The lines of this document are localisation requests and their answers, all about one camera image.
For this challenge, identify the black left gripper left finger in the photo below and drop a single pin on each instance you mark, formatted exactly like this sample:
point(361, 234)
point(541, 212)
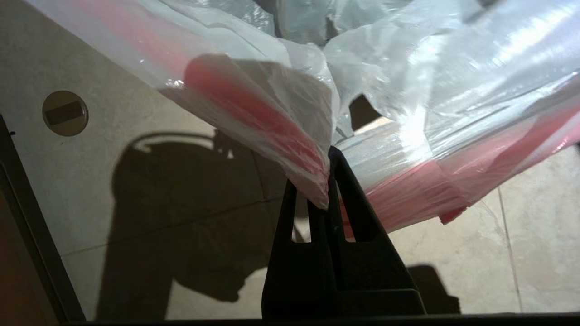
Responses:
point(290, 271)

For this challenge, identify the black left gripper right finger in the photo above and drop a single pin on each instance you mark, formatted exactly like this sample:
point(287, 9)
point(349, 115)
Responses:
point(371, 271)

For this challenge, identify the white red-printed plastic bag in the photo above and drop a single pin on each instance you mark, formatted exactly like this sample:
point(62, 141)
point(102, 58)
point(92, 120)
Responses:
point(408, 68)

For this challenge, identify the round metal floor plate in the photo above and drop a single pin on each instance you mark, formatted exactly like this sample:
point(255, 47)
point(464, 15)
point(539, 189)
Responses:
point(65, 113)

